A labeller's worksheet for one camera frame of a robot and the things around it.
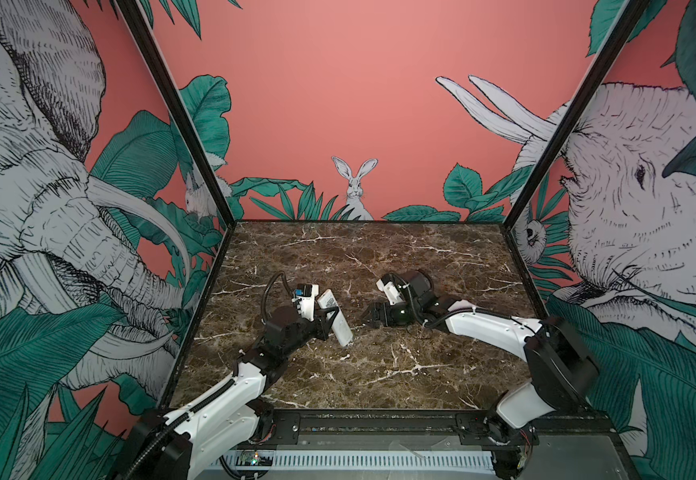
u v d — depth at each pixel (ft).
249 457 2.29
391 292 2.61
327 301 2.55
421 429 2.47
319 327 2.34
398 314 2.45
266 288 3.33
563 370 1.46
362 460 2.30
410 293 2.21
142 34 2.34
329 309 2.54
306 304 2.35
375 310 2.47
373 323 2.47
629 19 2.29
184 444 1.36
